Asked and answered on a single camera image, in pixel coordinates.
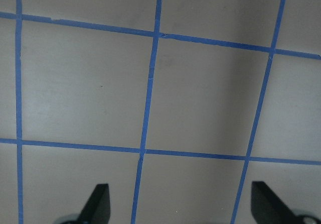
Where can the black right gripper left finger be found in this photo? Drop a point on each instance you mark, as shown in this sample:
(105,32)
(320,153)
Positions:
(97,209)

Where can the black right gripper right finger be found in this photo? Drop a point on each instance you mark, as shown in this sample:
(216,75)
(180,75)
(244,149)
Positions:
(267,207)

